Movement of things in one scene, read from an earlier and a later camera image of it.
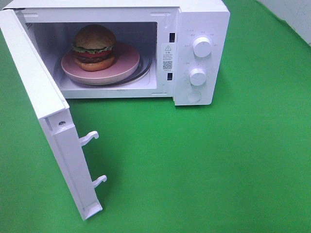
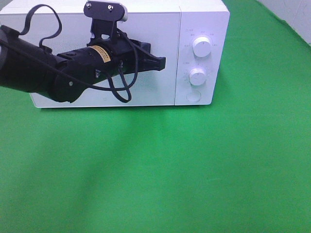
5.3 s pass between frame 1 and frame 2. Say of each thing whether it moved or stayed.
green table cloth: stayed
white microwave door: moved
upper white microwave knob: stayed
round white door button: stayed
